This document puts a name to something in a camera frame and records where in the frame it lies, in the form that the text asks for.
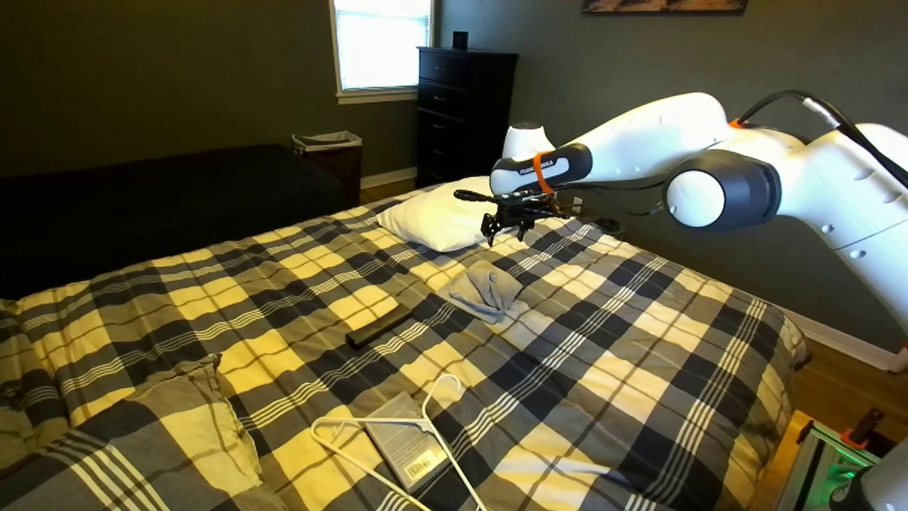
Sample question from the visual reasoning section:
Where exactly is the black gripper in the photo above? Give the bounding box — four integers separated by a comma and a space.
450, 184, 569, 250

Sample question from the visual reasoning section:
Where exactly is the light grey folded towel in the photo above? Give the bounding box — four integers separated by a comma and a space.
435, 282, 506, 326

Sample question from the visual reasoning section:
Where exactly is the white bed pillow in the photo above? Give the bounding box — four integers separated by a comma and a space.
374, 172, 552, 255

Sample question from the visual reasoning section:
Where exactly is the black chest of drawers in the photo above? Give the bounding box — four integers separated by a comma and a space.
411, 46, 523, 191

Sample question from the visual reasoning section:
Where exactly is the black remote control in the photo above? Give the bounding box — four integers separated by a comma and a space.
342, 301, 415, 351

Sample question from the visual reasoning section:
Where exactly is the plaid yellow grey comforter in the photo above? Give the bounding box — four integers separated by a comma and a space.
0, 192, 812, 511

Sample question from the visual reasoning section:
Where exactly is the dark bin with pale liner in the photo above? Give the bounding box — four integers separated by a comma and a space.
290, 128, 367, 208

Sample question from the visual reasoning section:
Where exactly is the flat grey book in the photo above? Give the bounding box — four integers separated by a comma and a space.
361, 392, 455, 495

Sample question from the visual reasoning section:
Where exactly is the wooden board edge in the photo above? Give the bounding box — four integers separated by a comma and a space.
748, 407, 816, 511

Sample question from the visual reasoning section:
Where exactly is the black couch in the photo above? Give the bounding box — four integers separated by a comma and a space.
0, 141, 361, 301

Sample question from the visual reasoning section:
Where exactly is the plaid pillow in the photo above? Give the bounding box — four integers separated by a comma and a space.
0, 368, 287, 511

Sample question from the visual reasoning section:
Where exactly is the grey rounded object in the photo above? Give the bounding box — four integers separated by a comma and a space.
850, 438, 908, 511

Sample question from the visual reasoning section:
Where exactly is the white wire clothes hanger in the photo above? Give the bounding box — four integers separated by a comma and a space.
308, 372, 490, 511

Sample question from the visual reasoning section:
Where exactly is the bright window with white frame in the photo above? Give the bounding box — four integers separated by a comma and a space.
325, 0, 440, 108

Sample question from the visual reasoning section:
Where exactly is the framed wall picture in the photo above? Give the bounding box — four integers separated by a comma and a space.
578, 0, 753, 18

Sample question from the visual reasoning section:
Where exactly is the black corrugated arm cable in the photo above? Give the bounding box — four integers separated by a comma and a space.
731, 87, 908, 191

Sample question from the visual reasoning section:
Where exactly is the green frame object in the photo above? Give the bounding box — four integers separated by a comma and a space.
781, 419, 884, 511

